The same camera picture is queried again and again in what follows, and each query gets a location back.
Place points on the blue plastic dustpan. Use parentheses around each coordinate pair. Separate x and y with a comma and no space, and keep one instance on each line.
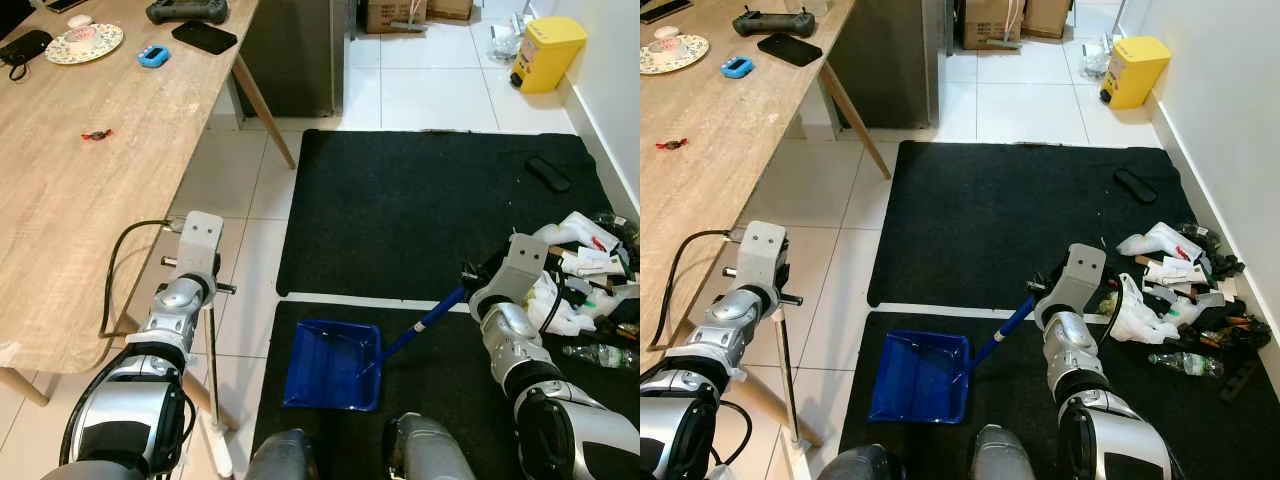
(330,365)
(915,378)

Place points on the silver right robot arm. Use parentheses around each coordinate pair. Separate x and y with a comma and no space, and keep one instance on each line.
(1075,345)
(515,340)

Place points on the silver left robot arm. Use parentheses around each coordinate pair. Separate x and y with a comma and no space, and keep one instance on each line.
(130,410)
(700,400)

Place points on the white paper carton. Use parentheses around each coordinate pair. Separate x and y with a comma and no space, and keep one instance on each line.
(1178,270)
(590,262)

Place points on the clear plastic bottle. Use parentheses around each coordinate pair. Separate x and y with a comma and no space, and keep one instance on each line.
(600,356)
(1185,364)

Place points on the grey right robot leg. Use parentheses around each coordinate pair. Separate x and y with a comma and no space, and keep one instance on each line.
(430,450)
(1008,458)

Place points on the grey robot leg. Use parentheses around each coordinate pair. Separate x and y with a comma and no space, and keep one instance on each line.
(855,465)
(430,450)
(1008,458)
(283,458)

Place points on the red candy wrapper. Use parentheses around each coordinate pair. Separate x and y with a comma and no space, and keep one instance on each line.
(671,144)
(97,135)

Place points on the clear plastic container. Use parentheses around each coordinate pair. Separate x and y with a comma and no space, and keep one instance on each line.
(505,42)
(1097,60)

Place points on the yellow plastic bin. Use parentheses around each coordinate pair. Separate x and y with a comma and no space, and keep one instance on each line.
(1138,70)
(550,50)

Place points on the wooden table leg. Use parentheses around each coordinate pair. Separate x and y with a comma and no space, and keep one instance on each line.
(195,392)
(265,112)
(22,385)
(765,400)
(855,122)

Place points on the grey left robot leg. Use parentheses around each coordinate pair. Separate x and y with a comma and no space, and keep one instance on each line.
(855,465)
(283,458)

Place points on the small closed cardboard box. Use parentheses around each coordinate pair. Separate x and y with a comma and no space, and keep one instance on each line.
(450,8)
(1047,15)

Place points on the large closed cardboard box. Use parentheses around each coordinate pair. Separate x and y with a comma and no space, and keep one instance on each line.
(990,22)
(395,14)

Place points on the dark grey cabinet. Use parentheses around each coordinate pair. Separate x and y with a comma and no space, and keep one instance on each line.
(885,60)
(290,50)

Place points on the white pink cup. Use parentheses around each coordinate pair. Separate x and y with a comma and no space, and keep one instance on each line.
(80,30)
(666,40)

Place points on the patterned round plate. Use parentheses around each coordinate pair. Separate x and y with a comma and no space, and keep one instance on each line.
(690,55)
(100,48)

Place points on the black flat tablet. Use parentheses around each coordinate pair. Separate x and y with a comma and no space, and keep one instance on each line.
(665,10)
(60,4)

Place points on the small blue timer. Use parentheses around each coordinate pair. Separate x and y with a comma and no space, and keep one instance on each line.
(737,68)
(154,57)

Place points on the black flat phone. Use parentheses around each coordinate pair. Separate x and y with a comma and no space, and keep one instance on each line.
(205,37)
(790,49)

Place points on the black handheld controller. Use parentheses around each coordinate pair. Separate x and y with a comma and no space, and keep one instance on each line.
(188,12)
(773,24)

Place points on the black pouch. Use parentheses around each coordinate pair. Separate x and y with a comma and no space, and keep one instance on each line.
(25,47)

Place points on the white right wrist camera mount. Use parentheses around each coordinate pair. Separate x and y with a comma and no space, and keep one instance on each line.
(525,262)
(1083,272)

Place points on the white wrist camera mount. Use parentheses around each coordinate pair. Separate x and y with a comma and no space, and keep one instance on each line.
(1083,272)
(762,250)
(200,240)
(525,262)

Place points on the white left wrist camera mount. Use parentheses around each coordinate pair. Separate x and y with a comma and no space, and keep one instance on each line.
(762,250)
(200,240)

